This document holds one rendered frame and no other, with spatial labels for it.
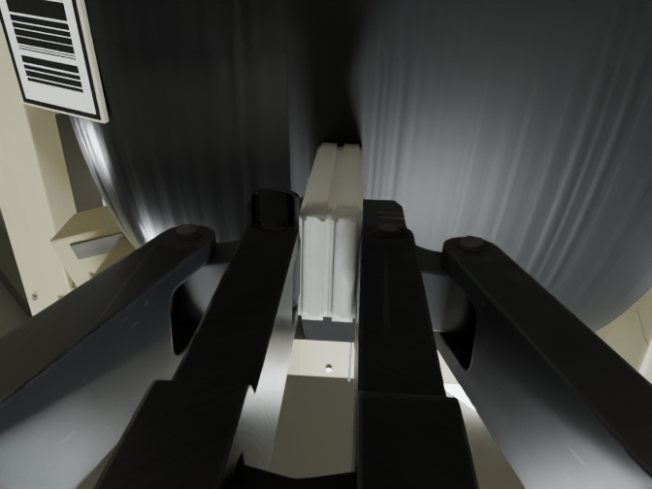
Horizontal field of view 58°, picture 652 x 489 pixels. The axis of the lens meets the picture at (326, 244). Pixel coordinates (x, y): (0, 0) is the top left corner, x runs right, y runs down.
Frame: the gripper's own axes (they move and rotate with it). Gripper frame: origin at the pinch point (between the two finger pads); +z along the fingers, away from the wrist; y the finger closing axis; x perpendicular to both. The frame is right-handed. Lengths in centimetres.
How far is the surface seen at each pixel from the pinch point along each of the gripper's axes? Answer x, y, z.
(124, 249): -31, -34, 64
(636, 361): -22.1, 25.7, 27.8
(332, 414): -208, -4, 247
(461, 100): 3.2, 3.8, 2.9
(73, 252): -34, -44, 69
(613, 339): -22.7, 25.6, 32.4
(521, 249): -2.9, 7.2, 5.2
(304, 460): -213, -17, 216
